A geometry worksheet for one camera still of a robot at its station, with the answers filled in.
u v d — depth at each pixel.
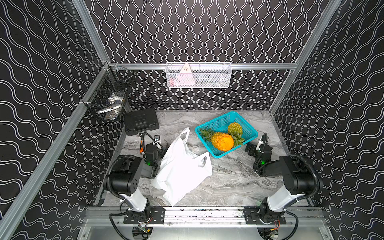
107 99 0.84
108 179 0.45
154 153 0.74
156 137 0.83
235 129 0.96
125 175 0.48
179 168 0.84
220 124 1.07
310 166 0.45
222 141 0.84
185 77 0.90
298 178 0.47
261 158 0.75
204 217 0.75
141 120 1.06
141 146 1.00
